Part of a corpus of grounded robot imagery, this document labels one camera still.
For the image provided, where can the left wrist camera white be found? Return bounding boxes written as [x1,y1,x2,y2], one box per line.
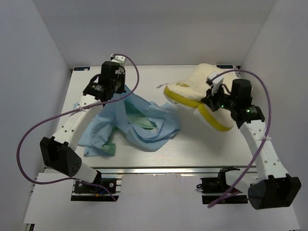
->
[111,54,126,68]

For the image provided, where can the right blue table sticker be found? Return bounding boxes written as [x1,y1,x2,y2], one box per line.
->
[216,64,233,69]

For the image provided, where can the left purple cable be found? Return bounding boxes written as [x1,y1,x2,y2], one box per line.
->
[16,52,140,202]

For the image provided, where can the cream yellow foam pillow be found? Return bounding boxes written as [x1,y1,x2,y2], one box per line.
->
[163,64,234,132]

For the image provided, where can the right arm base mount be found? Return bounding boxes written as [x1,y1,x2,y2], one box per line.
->
[196,167,248,205]

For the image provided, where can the left blue table sticker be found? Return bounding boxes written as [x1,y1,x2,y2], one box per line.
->
[73,66,90,71]

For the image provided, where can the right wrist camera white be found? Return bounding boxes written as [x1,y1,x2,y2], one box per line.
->
[206,71,224,95]

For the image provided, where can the light blue pillowcase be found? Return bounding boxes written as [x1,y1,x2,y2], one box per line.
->
[78,87,181,157]

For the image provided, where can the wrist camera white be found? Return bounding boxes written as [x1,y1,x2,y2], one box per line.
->
[206,71,224,95]
[111,54,126,68]

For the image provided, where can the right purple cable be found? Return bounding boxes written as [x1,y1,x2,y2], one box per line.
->
[207,70,270,208]

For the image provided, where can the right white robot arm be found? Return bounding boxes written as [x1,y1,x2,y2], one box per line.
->
[202,79,301,210]

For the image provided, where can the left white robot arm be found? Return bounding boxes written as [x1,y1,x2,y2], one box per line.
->
[40,56,126,192]

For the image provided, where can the purple cable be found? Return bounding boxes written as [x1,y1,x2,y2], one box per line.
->
[16,52,140,202]
[207,70,270,208]

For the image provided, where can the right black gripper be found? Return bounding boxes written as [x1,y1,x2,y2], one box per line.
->
[201,84,236,112]

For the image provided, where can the blue table sticker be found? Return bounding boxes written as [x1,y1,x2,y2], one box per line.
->
[216,64,233,69]
[73,66,90,71]

